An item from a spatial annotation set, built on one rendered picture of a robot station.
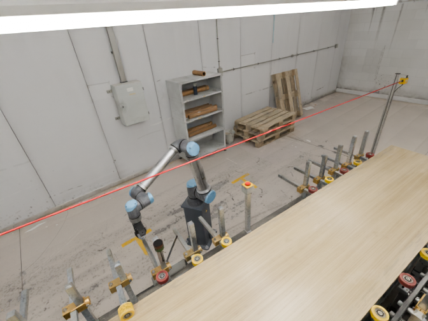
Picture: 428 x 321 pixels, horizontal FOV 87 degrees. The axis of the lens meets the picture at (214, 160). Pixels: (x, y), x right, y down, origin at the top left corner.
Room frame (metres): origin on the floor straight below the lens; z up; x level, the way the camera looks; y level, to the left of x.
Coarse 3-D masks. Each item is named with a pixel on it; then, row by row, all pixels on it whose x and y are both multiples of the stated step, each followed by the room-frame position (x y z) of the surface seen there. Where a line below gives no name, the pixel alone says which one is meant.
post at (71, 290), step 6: (66, 288) 0.73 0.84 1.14; (72, 288) 0.74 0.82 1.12; (72, 294) 0.73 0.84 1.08; (78, 294) 0.75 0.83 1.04; (72, 300) 0.72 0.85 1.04; (78, 300) 0.73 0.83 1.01; (84, 312) 0.73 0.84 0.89; (90, 312) 0.75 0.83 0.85; (90, 318) 0.73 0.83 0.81; (96, 318) 0.76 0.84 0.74
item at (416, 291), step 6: (426, 276) 0.79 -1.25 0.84; (420, 282) 0.76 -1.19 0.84; (426, 282) 0.80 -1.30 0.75; (420, 288) 0.72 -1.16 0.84; (414, 294) 0.69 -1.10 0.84; (420, 294) 0.75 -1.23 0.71; (408, 300) 0.66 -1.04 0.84; (402, 306) 0.63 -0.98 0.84; (414, 306) 0.68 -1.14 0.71; (396, 312) 0.61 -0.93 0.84; (402, 312) 0.61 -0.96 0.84; (396, 318) 0.58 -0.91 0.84; (408, 318) 0.62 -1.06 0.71; (426, 318) 0.61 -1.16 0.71
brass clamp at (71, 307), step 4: (88, 296) 0.78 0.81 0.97; (84, 300) 0.75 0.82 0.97; (88, 300) 0.75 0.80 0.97; (68, 304) 0.74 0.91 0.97; (72, 304) 0.73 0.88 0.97; (80, 304) 0.73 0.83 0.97; (84, 304) 0.73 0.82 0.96; (88, 304) 0.74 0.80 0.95; (68, 308) 0.72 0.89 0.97; (72, 308) 0.71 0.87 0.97; (76, 308) 0.71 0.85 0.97; (80, 308) 0.72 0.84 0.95; (84, 308) 0.73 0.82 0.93; (64, 312) 0.70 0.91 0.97; (68, 312) 0.69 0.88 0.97; (64, 316) 0.68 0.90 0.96; (68, 316) 0.69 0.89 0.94
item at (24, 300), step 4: (24, 292) 0.84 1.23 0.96; (28, 292) 0.85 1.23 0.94; (24, 296) 0.82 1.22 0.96; (28, 296) 0.83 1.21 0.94; (20, 300) 0.79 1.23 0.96; (24, 300) 0.79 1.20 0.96; (28, 300) 0.80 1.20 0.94; (20, 304) 0.77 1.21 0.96; (24, 304) 0.76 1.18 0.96; (28, 304) 0.78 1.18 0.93; (20, 308) 0.74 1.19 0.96; (24, 308) 0.74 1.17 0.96; (20, 312) 0.72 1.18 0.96; (24, 312) 0.72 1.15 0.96; (24, 316) 0.70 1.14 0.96
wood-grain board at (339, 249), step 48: (336, 192) 1.57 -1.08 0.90; (384, 192) 1.51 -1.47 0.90; (240, 240) 1.14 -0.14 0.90; (288, 240) 1.10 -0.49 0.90; (336, 240) 1.06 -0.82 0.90; (384, 240) 1.03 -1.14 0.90; (192, 288) 0.81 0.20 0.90; (240, 288) 0.78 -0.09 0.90; (288, 288) 0.76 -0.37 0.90; (336, 288) 0.73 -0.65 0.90; (384, 288) 0.71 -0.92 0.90
